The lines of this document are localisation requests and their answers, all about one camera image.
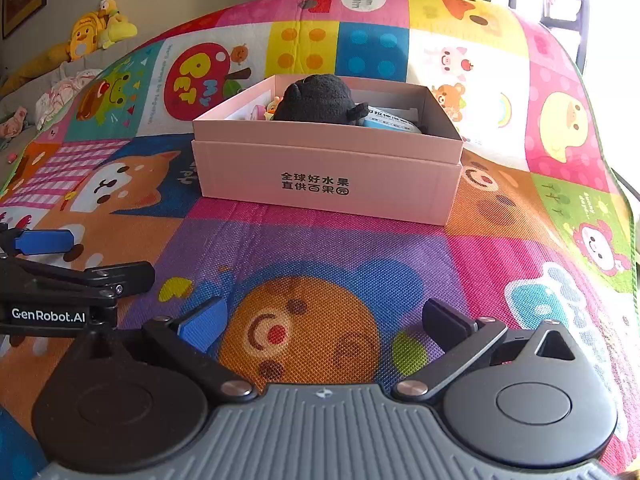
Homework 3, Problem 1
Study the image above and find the blue wet cotton packet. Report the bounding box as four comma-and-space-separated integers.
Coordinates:
361, 105, 426, 133

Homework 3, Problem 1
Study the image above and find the pale yellow plush toy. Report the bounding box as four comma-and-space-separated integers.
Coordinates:
97, 0, 138, 50

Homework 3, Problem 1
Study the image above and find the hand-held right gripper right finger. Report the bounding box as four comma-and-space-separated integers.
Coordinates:
392, 299, 583, 403

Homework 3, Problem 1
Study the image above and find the pink cardboard box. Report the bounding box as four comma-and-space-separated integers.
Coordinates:
191, 74, 465, 227

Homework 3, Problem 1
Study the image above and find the black plush toy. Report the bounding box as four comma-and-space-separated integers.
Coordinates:
272, 74, 370, 126

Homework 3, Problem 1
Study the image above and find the colourful printed play mat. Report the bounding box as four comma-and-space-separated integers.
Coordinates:
0, 0, 640, 480

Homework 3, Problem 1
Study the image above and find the black window frame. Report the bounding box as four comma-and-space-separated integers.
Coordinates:
490, 0, 593, 78

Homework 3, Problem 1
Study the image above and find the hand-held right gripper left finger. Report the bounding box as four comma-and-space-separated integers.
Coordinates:
65, 296, 258, 403

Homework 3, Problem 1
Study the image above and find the pink patterned cloth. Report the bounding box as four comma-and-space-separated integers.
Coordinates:
35, 74, 103, 128

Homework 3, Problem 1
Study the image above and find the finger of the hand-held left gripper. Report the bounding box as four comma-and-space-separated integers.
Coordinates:
0, 224, 85, 261
0, 259, 156, 302

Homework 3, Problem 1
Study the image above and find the yellow orange plush toy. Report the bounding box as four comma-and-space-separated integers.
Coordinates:
15, 10, 109, 88

